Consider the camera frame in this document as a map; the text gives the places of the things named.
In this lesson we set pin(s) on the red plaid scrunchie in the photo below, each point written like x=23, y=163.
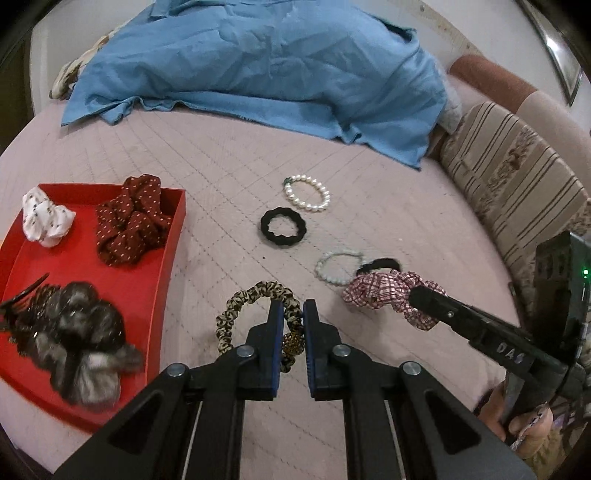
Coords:
x=376, y=290

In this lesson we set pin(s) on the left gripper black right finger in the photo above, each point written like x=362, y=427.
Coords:
x=400, y=421

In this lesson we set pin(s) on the striped beige pillow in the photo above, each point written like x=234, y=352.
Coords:
x=519, y=187

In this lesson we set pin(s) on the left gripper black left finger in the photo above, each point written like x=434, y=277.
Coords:
x=187, y=423

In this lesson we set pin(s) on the red shallow tray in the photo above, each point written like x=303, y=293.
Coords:
x=84, y=277

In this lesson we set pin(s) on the blue bed sheet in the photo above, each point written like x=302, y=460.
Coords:
x=322, y=68

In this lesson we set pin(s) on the pink brown bolster pillow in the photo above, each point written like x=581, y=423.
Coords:
x=478, y=80

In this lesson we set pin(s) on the black claw hair clip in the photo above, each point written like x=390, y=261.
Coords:
x=11, y=307

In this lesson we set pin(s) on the framed wall picture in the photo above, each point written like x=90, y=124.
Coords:
x=567, y=66

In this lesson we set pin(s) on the floral patterned blanket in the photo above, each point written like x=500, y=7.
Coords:
x=69, y=73

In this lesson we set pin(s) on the white cherry print scrunchie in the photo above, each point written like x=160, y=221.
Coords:
x=44, y=221

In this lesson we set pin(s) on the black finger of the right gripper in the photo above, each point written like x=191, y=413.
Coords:
x=463, y=320

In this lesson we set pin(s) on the dark red polka-dot scrunchie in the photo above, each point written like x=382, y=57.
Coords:
x=132, y=223

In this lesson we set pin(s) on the pink quilted mattress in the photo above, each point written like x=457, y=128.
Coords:
x=266, y=204

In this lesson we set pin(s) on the leopard print scrunchie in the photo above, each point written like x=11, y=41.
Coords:
x=292, y=344

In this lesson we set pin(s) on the person's right hand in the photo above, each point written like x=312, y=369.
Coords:
x=530, y=430

